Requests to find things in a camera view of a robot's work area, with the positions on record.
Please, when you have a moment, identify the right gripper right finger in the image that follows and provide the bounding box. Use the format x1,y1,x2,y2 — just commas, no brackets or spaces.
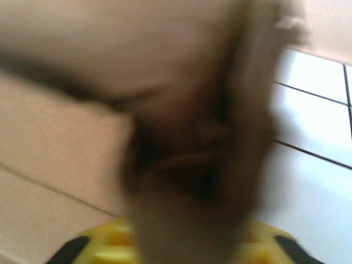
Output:
241,221,317,264

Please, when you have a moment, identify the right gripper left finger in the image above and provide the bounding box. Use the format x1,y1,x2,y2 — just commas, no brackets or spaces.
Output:
46,218,141,264

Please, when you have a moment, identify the brown cardboard box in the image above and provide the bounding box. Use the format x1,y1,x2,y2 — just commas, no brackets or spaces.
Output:
0,0,311,264

